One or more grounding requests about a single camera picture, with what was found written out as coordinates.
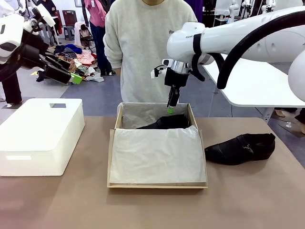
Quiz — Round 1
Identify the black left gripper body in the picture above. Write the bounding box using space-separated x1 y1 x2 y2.
22 44 48 70

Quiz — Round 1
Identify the white garment on chair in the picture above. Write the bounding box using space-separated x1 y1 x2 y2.
74 21 94 50

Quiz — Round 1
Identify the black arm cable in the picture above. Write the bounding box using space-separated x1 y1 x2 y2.
0 15 46 82
190 10 305 90

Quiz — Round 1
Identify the white side table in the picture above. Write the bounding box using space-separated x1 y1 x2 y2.
202 53 305 108

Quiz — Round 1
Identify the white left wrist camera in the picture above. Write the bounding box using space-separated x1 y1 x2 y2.
22 3 56 36

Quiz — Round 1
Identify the bystander in white coat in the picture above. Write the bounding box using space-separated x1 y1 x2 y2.
0 0 24 107

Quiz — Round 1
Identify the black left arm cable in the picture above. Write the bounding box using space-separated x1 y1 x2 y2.
0 15 46 82

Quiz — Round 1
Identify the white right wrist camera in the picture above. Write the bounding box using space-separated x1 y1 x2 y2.
150 59 173 80

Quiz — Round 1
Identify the dark brown chair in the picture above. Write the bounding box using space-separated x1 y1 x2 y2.
62 9 77 41

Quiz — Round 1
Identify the mannequin in pink shirt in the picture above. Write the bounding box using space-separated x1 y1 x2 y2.
83 0 113 76

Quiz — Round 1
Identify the person in grey sweatshirt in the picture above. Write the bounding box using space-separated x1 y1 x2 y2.
103 0 198 104

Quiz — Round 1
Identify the bystander in black top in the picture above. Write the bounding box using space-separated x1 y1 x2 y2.
36 0 63 35

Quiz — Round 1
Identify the pile of colourful clothes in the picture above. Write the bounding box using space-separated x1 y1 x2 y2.
35 43 105 85

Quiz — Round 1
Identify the black leather shoe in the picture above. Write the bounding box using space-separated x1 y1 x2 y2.
204 133 276 166
135 114 192 130

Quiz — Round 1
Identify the white tissue paper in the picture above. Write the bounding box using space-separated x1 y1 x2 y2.
109 102 207 185

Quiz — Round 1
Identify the white plastic storage box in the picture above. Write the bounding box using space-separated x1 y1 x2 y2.
0 98 86 177

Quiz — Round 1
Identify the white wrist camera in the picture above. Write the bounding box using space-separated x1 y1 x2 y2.
150 59 173 80
22 3 56 36

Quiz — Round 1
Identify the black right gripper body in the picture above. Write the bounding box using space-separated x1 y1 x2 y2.
164 67 189 88

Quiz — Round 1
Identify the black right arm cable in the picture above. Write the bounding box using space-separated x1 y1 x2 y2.
190 10 305 90

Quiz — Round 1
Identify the brown cardboard shoe box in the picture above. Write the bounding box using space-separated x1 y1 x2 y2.
107 102 209 190

